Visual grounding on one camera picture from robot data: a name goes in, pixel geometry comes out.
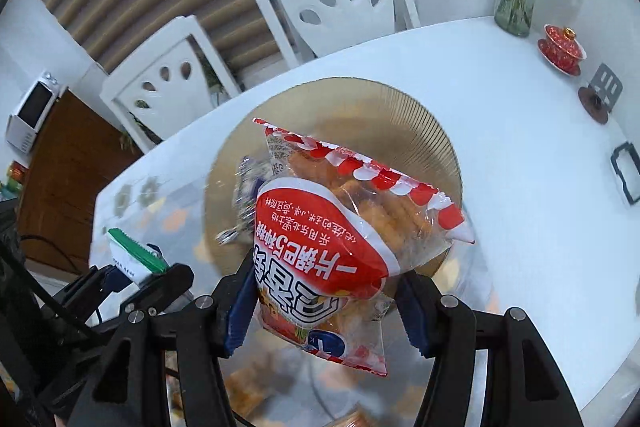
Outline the small colourful box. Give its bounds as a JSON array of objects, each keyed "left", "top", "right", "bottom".
[{"left": 0, "top": 161, "right": 27, "bottom": 204}]

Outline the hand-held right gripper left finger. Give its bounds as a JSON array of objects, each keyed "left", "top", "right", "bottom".
[{"left": 67, "top": 251, "right": 260, "bottom": 427}]

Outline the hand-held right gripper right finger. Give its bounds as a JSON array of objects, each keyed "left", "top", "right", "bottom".
[{"left": 397, "top": 274, "right": 587, "bottom": 427}]

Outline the black rectangular frame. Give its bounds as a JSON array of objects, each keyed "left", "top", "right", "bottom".
[{"left": 610, "top": 140, "right": 640, "bottom": 206}]

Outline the grey metal phone stand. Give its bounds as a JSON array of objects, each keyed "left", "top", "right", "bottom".
[{"left": 589, "top": 63, "right": 624, "bottom": 112}]

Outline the red white striped snack packet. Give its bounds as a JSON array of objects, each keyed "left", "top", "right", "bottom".
[{"left": 251, "top": 117, "right": 477, "bottom": 378}]

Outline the red lidded tea cup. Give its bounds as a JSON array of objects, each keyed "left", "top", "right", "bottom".
[{"left": 537, "top": 38, "right": 584, "bottom": 77}]

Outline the black cable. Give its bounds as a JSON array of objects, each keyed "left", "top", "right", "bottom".
[{"left": 17, "top": 234, "right": 101, "bottom": 269}]

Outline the round golden ribbed tray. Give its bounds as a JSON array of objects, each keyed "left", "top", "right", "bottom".
[{"left": 207, "top": 77, "right": 463, "bottom": 289}]

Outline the white microwave oven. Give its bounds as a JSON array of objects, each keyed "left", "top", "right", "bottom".
[{"left": 5, "top": 70, "right": 69, "bottom": 156}]

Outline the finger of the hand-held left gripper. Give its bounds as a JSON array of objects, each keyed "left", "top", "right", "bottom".
[
  {"left": 122, "top": 263, "right": 196, "bottom": 317},
  {"left": 49, "top": 264, "right": 128, "bottom": 324}
]

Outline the brown wooden cabinet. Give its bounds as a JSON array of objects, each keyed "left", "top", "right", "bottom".
[{"left": 17, "top": 87, "right": 147, "bottom": 279}]

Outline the brown round coaster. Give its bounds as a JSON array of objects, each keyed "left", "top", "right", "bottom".
[{"left": 578, "top": 87, "right": 610, "bottom": 124}]

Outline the green white snack packet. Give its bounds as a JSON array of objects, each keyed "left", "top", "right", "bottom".
[{"left": 107, "top": 227, "right": 169, "bottom": 288}]

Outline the red lidded teacup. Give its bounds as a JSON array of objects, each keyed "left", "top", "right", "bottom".
[{"left": 544, "top": 24, "right": 587, "bottom": 62}]

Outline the blue silver candy packet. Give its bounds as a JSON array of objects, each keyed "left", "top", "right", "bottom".
[{"left": 216, "top": 155, "right": 272, "bottom": 246}]

